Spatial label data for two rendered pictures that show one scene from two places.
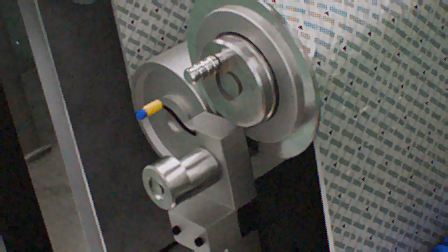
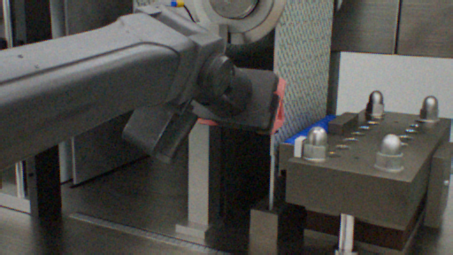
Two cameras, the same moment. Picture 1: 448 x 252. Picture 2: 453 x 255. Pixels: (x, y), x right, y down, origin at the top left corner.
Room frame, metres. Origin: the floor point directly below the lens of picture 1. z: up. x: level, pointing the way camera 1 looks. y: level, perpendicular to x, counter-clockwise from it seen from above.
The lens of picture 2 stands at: (0.01, 0.32, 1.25)
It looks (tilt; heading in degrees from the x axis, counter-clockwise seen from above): 14 degrees down; 335
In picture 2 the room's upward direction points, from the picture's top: 1 degrees clockwise
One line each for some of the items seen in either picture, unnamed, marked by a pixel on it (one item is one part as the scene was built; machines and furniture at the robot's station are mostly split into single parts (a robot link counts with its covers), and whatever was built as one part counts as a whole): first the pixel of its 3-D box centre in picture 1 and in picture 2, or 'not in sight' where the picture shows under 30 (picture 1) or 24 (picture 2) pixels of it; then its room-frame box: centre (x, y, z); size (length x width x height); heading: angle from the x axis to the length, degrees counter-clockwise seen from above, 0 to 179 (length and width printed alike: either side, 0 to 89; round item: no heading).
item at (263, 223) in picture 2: not in sight; (298, 194); (0.75, -0.16, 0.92); 0.28 x 0.04 x 0.04; 127
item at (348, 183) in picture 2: not in sight; (380, 154); (0.68, -0.26, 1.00); 0.40 x 0.16 x 0.06; 127
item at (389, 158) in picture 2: not in sight; (389, 151); (0.55, -0.16, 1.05); 0.04 x 0.04 x 0.04
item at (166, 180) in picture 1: (166, 183); not in sight; (0.70, 0.06, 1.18); 0.04 x 0.02 x 0.04; 37
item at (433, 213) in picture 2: not in sight; (441, 182); (0.62, -0.33, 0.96); 0.10 x 0.03 x 0.11; 127
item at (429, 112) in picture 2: not in sight; (429, 108); (0.74, -0.42, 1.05); 0.04 x 0.04 x 0.04
